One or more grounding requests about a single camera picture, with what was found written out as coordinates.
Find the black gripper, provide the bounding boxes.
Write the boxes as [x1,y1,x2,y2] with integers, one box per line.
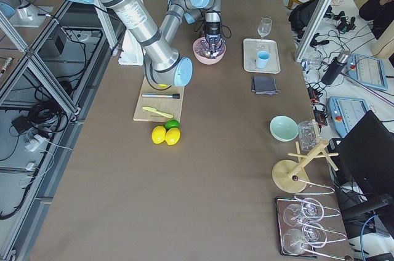
[204,11,222,57]

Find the metal ice scoop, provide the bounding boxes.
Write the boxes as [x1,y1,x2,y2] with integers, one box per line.
[203,50,215,59]

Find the pink bowl of ice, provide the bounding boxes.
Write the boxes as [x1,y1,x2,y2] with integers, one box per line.
[192,37,227,65]

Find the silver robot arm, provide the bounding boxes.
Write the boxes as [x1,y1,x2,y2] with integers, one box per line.
[160,0,225,59]
[69,0,193,87]

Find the light blue cup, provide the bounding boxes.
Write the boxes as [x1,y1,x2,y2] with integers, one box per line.
[255,50,270,69]

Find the wooden cup tree stand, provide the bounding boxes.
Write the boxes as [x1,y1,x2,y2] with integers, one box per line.
[271,140,339,194]

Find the cream serving tray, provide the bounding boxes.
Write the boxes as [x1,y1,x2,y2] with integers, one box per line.
[243,38,281,74]

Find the clear wine glass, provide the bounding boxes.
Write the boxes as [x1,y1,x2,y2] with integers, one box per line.
[257,18,273,39]

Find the steel muddler black tip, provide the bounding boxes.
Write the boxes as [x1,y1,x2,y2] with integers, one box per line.
[140,93,180,100]

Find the grey folded cloth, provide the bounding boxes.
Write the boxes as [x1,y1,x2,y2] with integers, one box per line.
[251,76,278,95]

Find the wooden cutting board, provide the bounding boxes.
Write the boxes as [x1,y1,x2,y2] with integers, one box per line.
[133,78,184,122]

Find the yellow plastic knife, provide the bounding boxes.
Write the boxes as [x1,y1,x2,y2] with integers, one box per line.
[142,106,174,119]

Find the green lime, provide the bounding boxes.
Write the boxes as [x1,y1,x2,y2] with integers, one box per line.
[164,119,180,130]

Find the black backpack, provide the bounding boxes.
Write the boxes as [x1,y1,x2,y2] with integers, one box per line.
[289,0,319,39]

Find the whole yellow lemon back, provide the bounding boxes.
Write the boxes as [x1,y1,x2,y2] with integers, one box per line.
[164,127,180,145]

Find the whole yellow lemon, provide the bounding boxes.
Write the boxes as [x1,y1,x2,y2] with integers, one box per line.
[164,127,180,145]
[151,126,167,144]

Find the whole yellow lemon front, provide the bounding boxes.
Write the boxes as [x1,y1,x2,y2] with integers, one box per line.
[151,126,167,144]

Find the green ceramic bowl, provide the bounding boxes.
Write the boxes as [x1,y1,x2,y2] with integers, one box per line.
[270,116,299,142]

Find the black insulated bottle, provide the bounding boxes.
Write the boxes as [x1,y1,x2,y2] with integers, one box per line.
[321,50,351,86]

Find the glass mason jar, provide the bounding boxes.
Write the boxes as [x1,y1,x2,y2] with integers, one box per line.
[298,120,320,151]

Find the lower teach pendant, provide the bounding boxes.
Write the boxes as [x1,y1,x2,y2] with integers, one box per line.
[328,96,369,138]

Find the teach pendant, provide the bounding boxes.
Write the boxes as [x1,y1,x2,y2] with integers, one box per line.
[347,54,388,90]
[328,96,369,138]

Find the upper teach pendant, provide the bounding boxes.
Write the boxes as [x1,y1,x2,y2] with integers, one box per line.
[347,54,388,90]

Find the black laptop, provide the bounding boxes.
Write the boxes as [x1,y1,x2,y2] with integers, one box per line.
[337,111,393,196]

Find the black tray with glasses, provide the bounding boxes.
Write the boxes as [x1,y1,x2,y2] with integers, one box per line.
[275,197,351,260]

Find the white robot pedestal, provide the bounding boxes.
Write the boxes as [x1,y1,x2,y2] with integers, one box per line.
[118,0,145,66]

